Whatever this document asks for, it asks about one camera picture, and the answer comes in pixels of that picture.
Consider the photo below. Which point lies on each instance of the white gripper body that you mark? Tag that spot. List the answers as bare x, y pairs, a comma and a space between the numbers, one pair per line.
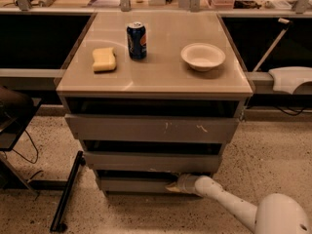
182, 183

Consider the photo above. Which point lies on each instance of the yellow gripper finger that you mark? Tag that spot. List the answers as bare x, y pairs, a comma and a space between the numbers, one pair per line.
172, 188

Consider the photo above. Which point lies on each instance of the grey bottom drawer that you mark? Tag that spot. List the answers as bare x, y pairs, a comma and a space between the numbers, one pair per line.
134, 185

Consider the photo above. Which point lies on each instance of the grey drawer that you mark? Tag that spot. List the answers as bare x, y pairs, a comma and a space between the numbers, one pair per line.
134, 185
152, 128
151, 162

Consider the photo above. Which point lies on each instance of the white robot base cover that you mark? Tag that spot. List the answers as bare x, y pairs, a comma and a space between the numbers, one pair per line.
288, 79

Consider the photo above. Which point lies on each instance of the grey middle drawer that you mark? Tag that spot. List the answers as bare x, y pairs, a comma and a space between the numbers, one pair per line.
151, 162

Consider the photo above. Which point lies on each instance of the grey drawer cabinet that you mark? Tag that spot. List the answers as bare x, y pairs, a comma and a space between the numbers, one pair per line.
162, 84

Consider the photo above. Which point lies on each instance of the grey top drawer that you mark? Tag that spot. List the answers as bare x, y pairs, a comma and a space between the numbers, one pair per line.
152, 128

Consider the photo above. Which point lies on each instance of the black metal floor bar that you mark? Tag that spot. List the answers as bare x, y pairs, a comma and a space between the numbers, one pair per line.
57, 224

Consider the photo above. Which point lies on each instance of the white bowl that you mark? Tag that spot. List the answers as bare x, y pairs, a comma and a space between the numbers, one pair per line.
202, 57

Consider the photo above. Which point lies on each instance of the yellow sponge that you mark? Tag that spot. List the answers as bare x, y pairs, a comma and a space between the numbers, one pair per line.
104, 59

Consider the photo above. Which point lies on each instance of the blue Pepsi can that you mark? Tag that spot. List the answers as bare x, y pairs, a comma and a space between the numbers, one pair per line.
136, 34

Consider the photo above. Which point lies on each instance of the white rod with cap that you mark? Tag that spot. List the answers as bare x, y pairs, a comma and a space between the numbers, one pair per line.
286, 25

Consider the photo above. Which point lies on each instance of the black chair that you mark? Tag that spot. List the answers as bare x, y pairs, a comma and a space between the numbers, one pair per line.
16, 111

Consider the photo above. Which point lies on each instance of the dark items on shelf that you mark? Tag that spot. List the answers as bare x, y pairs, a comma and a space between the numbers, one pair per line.
246, 4

